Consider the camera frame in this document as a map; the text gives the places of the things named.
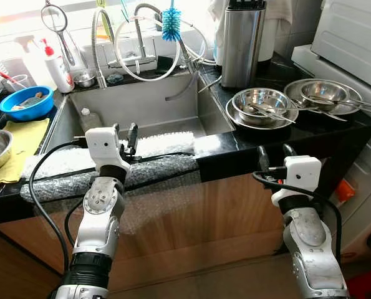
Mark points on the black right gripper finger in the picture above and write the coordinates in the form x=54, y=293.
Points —
x=289, y=151
x=264, y=159

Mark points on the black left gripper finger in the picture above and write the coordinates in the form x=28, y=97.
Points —
x=133, y=134
x=116, y=131

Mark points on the steel spoon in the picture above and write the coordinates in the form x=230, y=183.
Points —
x=322, y=113
x=353, y=101
x=263, y=114
x=344, y=108
x=279, y=112

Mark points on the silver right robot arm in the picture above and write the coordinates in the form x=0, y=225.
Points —
x=310, y=243

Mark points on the clear plastic bottle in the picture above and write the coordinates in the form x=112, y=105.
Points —
x=90, y=121

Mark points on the clear bubble wrap sheet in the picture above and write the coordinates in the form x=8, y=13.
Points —
x=160, y=168

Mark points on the stainless steel sink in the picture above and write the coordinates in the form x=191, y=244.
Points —
x=148, y=106

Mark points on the steel plate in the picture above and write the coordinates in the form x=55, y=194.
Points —
x=260, y=126
x=355, y=93

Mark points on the blue grey scrubber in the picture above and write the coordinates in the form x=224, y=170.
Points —
x=115, y=78

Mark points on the small steel cup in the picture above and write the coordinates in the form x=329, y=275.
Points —
x=84, y=80

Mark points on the small orange object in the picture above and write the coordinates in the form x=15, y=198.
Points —
x=345, y=191

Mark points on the chrome gooseneck tap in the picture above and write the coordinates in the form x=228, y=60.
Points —
x=132, y=60

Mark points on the wooden base cabinet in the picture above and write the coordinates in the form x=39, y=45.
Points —
x=204, y=212

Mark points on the dark green scouring sponge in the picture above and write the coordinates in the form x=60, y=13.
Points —
x=168, y=64

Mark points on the white washing machine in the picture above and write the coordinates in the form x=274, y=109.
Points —
x=366, y=162

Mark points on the white soap bottle red pump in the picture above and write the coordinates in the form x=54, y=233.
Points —
x=59, y=71

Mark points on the yellow cloth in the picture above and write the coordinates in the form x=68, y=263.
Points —
x=29, y=140

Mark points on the grey brown rag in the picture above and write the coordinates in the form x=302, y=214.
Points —
x=30, y=99

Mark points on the blue plastic bowl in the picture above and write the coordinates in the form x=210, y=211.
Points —
x=26, y=113

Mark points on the clear plastic cup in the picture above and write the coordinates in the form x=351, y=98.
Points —
x=17, y=84

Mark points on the steel knife block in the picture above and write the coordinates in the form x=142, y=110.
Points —
x=242, y=50

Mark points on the blue bottle brush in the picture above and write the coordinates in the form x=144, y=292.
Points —
x=171, y=25

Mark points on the red stick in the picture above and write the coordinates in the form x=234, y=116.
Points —
x=4, y=75

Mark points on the yellow green plastic utensil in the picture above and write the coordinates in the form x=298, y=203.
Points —
x=101, y=4

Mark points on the white ribbed plastic panel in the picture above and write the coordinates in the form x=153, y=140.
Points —
x=347, y=31

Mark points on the white hanging towel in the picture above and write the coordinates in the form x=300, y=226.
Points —
x=279, y=9

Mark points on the red plastic stool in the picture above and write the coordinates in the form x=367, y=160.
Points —
x=367, y=283

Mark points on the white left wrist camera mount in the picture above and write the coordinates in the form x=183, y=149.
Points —
x=104, y=146

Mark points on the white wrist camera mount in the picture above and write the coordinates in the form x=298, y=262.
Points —
x=104, y=146
x=300, y=174

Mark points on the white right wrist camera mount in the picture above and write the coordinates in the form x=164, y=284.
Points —
x=300, y=174

